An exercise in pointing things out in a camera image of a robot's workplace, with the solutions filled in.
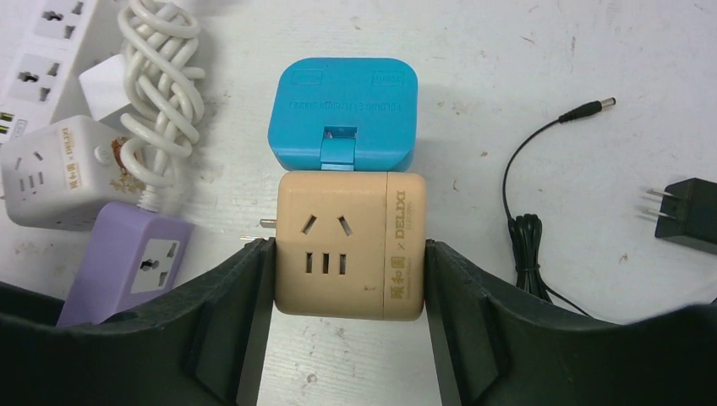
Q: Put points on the white plug adapter with sticker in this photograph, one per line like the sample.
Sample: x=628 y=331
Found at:
x=61 y=176

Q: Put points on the white power strip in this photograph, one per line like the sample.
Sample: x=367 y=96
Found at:
x=62 y=40

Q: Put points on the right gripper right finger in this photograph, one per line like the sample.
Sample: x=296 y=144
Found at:
x=494 y=344

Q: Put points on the blue plug cube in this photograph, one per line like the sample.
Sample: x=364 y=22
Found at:
x=345 y=114

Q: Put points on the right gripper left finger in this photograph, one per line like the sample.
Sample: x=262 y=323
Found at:
x=202 y=343

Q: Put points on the black plug with cable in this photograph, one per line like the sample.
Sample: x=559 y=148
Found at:
x=613 y=221

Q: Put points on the orange plug cube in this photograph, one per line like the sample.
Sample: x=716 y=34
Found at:
x=350 y=245

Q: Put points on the purple power strip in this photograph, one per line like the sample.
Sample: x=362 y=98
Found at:
x=133 y=257

